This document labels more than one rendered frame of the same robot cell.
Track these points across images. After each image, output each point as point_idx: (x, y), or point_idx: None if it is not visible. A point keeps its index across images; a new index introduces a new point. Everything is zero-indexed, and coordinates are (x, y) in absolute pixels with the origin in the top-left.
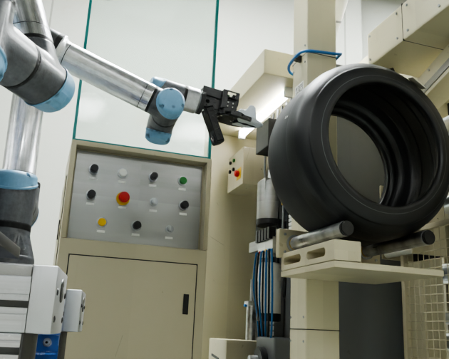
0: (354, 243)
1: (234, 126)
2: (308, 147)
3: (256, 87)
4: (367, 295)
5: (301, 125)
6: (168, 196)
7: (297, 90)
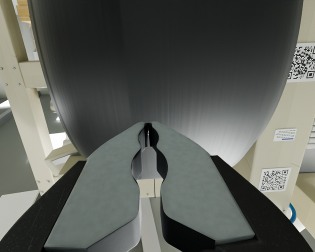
0: None
1: (261, 199)
2: (34, 5)
3: None
4: None
5: (58, 80)
6: None
7: (278, 185)
